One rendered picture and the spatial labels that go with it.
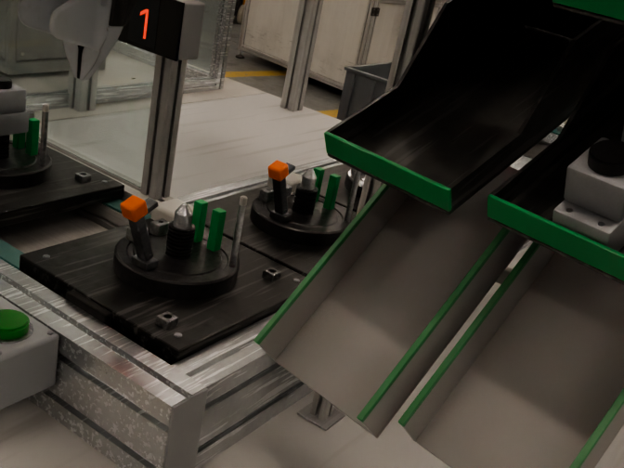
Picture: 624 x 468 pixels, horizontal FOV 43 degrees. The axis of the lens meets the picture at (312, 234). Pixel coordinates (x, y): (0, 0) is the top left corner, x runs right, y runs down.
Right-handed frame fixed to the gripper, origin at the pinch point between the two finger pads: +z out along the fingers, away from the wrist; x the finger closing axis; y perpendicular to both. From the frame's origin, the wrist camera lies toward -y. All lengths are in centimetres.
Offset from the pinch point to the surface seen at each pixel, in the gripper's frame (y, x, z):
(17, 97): -21.0, -36.8, 15.8
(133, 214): -10.8, -4.1, 17.1
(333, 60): -479, -272, 98
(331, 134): -12.3, 15.6, 2.4
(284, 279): -28.5, 3.8, 26.3
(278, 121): -115, -61, 37
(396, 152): -15.4, 20.3, 2.9
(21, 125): -21.9, -36.8, 19.7
